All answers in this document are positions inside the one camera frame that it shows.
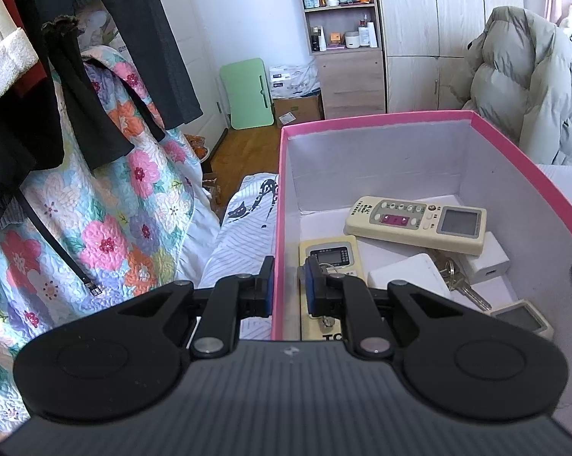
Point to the white rectangular block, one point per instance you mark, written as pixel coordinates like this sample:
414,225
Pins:
407,273

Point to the white cat print bedsheet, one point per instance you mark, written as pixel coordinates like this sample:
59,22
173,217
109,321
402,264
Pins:
241,242

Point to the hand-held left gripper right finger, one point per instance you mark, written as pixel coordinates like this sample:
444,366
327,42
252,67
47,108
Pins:
309,290

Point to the white jar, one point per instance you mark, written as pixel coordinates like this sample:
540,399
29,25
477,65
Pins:
352,40

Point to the brown cardboard box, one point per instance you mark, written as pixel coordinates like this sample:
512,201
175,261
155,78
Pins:
298,109

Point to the black bottle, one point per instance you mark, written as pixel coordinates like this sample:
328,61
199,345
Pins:
315,42

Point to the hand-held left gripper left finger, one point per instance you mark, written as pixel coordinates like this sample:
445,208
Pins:
268,290

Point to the white tube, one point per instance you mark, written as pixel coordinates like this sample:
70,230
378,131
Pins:
322,39

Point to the pink cardboard box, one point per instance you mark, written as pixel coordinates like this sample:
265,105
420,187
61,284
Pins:
386,161

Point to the black hanging garment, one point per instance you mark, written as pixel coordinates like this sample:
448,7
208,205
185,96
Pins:
34,133

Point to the white tissue packs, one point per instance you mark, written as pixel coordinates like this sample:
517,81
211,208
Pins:
293,78

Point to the red garment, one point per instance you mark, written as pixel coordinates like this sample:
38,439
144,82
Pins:
31,80

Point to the large cream remote control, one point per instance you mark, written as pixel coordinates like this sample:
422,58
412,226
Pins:
416,222

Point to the small orange box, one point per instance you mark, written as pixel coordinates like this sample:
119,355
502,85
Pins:
334,38

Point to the white plastic bag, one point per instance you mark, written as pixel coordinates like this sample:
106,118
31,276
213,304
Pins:
98,23

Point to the yellow remote control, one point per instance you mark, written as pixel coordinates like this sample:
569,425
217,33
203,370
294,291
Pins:
331,251

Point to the light wooden wardrobe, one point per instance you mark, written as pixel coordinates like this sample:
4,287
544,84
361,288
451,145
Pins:
447,38

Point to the green folding table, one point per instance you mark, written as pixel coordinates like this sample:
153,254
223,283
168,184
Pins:
245,95

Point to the floral quilt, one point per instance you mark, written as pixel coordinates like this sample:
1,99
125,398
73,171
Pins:
100,232

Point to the small paper card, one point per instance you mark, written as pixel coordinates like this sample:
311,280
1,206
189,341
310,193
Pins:
286,118

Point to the white charger adapter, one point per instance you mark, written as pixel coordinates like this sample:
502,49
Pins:
486,259

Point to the cream coat with white cuff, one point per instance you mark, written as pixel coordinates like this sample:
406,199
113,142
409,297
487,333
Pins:
3,61

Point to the orange patterned bag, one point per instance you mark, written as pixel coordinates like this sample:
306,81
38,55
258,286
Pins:
198,146

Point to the grey puffer jacket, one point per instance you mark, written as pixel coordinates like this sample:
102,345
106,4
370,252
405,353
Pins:
519,85

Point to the white door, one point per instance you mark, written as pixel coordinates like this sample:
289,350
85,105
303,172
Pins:
205,66

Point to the wooden shelf cabinet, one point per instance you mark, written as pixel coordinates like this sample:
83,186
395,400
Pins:
350,80

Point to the small cream screen device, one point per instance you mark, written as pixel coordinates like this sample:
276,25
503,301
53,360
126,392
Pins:
523,319

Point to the dark grey hanging trousers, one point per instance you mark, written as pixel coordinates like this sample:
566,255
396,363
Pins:
153,38

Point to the bunch of keys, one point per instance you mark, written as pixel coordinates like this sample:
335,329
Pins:
459,285

